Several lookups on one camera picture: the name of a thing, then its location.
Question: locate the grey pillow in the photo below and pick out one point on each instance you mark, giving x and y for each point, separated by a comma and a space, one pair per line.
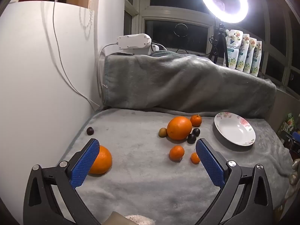
187, 84

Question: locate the fluffy pale sleeve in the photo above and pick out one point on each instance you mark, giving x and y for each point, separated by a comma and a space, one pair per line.
139, 220

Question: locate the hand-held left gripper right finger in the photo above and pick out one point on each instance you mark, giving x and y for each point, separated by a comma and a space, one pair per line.
208, 161

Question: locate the white floral plate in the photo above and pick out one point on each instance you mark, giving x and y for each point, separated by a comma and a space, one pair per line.
234, 131

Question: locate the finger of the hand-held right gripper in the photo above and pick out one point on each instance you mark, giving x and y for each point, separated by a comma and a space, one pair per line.
296, 137

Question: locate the large smooth orange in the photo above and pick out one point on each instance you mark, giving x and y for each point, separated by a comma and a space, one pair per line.
179, 127

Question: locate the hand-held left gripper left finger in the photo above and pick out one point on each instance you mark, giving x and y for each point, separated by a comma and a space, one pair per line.
86, 164

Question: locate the white floral refill pouch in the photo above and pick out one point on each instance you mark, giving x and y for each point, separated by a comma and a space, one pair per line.
232, 49
251, 58
243, 56
256, 61

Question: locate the window frame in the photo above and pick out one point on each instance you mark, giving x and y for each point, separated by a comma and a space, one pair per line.
164, 13

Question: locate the white curved cabinet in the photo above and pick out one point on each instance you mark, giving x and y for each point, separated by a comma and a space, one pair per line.
28, 75

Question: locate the green packet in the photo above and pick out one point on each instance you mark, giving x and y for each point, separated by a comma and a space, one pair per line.
287, 123

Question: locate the tiny mandarin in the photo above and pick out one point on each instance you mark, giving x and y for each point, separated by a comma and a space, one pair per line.
194, 158

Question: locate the brown longan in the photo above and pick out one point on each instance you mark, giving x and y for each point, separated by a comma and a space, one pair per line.
162, 132

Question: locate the light grey fleece blanket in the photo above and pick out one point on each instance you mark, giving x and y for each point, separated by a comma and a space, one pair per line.
140, 180

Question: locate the small mandarin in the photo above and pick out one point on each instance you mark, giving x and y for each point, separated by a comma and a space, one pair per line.
177, 152
195, 120

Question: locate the white power strip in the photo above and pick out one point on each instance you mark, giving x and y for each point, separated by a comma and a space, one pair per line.
133, 41

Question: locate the white plug adapter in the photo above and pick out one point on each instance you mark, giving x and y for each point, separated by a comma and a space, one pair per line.
155, 47

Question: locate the person's right hand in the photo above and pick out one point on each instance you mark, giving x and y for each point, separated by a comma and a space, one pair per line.
295, 168

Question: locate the large rough orange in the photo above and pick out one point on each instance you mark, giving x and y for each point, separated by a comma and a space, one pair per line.
103, 160

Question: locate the dark plum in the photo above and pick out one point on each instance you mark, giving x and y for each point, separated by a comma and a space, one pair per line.
90, 130
191, 138
196, 132

